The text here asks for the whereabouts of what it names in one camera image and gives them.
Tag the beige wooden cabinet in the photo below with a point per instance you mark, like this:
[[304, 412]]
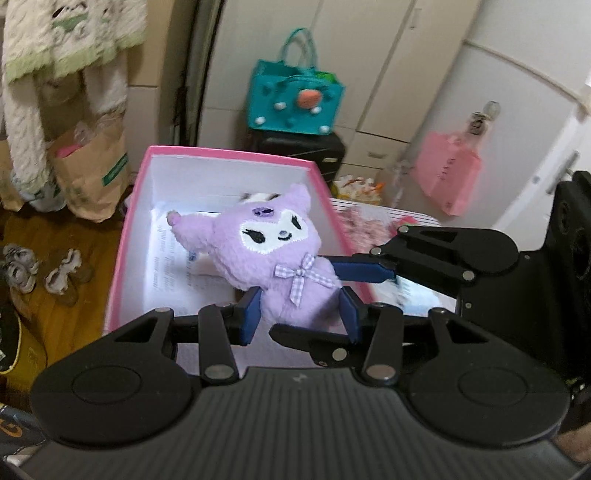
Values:
[[152, 92]]

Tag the black yellow bag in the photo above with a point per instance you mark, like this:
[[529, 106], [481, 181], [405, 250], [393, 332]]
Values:
[[18, 350]]

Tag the brown paper bag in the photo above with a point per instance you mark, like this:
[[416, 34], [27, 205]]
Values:
[[87, 184]]

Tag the pink cardboard box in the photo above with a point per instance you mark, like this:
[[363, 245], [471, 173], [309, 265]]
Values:
[[184, 180]]

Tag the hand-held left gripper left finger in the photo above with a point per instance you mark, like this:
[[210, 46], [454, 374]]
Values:
[[251, 316]]

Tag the person's right forearm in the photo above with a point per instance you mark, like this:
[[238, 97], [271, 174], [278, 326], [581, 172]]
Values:
[[577, 443]]

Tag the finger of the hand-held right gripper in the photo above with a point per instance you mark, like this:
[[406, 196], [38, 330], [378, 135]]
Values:
[[364, 271], [323, 348]]

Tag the pink floral scrunchie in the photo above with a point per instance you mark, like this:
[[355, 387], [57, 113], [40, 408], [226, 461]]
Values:
[[364, 226]]

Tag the beige wardrobe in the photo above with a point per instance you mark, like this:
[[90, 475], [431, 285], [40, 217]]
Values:
[[369, 69]]

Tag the white door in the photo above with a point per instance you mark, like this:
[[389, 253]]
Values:
[[531, 152]]

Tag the grey sandal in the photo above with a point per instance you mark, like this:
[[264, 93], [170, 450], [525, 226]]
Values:
[[18, 267], [64, 277]]

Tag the black suitcase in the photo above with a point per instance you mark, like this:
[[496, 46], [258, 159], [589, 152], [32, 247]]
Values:
[[300, 147]]

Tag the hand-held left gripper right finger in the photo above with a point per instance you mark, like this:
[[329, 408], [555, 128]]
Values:
[[351, 314]]

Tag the printed paper sheet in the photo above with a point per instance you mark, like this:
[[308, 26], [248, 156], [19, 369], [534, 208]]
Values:
[[171, 277]]

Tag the purple plush doll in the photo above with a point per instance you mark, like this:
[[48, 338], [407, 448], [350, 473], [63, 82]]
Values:
[[277, 258]]

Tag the pink shopping bag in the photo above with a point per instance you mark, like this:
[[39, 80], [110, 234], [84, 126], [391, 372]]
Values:
[[445, 175]]

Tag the teal felt tote bag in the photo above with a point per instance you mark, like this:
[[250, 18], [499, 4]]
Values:
[[277, 87]]

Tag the black clothes rack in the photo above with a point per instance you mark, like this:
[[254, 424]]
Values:
[[189, 69]]

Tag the white fluffy cardigan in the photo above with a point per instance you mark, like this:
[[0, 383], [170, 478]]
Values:
[[46, 37]]

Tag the blue white tissue pack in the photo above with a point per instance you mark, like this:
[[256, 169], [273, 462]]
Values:
[[415, 297]]

